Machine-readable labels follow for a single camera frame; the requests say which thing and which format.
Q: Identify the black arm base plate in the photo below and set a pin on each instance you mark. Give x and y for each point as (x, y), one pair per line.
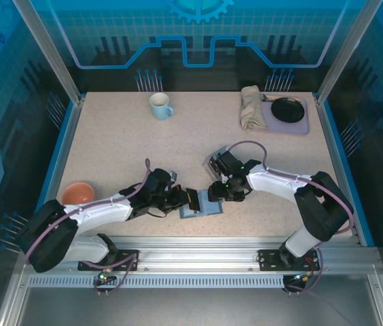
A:
(127, 259)
(269, 259)

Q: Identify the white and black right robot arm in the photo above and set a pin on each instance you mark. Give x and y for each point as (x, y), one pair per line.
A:
(273, 180)

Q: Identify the orange bowl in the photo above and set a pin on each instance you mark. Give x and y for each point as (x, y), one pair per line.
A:
(77, 193)

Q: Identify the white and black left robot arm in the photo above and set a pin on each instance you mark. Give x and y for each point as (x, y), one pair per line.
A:
(103, 214)

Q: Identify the black plate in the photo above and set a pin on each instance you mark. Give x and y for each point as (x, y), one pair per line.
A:
(288, 110)

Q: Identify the wooden utensil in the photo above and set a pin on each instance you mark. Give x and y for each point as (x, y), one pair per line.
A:
(296, 99)

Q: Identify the light blue mug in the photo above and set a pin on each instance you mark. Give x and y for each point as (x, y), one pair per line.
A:
(160, 108)

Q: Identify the small circuit board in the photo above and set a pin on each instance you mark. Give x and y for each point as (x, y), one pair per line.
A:
(298, 278)
(105, 277)

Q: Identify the aluminium table side rail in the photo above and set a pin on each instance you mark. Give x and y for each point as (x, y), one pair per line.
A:
(335, 163)
(60, 163)

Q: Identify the aluminium frame rail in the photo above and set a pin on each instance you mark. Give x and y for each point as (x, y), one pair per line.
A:
(195, 251)

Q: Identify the black credit card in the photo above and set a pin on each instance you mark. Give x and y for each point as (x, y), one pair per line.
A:
(194, 200)

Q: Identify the beige folded cloth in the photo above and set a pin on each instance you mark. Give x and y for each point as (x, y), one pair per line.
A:
(251, 108)

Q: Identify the metal fork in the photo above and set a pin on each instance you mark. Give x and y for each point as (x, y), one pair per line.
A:
(266, 98)

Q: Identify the lilac tray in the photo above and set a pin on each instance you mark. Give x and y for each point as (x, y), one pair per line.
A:
(290, 128)

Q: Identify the aluminium frame post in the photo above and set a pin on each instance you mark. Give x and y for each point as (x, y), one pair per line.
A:
(344, 54)
(53, 54)

